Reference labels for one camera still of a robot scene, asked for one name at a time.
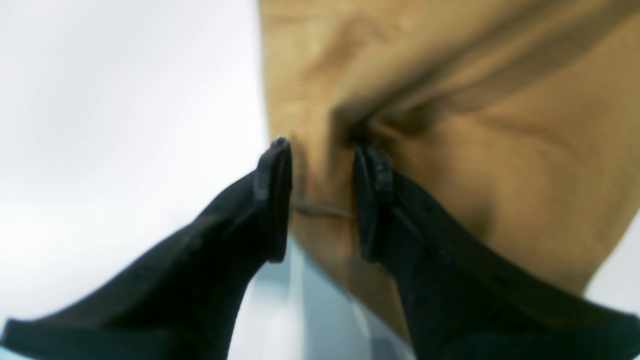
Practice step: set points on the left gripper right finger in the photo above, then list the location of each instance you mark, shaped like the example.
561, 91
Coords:
461, 300

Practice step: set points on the brown t-shirt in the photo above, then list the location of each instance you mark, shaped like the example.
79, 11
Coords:
521, 117

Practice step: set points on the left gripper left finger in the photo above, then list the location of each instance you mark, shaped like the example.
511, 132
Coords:
180, 300

